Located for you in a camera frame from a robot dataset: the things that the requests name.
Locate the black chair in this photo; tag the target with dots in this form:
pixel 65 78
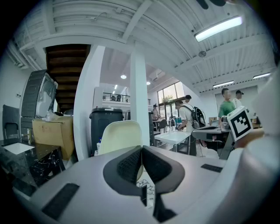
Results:
pixel 11 122

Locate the brown staircase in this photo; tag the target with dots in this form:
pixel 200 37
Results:
pixel 65 72

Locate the white arched faucet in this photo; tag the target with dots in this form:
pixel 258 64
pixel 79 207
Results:
pixel 172 124

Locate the black railing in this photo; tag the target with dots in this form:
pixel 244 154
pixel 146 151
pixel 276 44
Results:
pixel 116 97

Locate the large grey wrapped appliance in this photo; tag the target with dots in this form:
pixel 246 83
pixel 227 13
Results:
pixel 37 94

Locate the white paper sheet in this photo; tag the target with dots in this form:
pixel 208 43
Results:
pixel 18 147

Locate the large window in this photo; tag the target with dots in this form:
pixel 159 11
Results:
pixel 170 96

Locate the long ceiling tube light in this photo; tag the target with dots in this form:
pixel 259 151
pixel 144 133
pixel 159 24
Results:
pixel 218 28

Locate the black marble table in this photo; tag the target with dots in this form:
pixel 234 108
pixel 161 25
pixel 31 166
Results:
pixel 22 168

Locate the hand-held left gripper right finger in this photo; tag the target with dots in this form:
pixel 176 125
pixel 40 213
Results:
pixel 164 172

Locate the person's right forearm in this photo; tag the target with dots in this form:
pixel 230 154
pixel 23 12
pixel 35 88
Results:
pixel 249 138

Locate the white rectangular sink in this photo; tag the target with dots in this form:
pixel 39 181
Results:
pixel 172 137

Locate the white bottle blue cap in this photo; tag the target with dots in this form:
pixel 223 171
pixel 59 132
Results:
pixel 99 145

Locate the large black bin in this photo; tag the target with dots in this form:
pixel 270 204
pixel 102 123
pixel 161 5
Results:
pixel 105 127

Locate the black backpack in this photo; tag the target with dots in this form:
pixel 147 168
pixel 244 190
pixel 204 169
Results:
pixel 198 118

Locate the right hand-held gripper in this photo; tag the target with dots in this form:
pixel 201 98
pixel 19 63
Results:
pixel 239 124

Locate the large cardboard box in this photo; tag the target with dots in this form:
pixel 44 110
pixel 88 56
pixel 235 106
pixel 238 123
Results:
pixel 52 133

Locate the clear plastic wrap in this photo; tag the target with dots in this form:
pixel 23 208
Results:
pixel 52 116

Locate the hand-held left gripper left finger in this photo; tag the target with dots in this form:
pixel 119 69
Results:
pixel 122 172

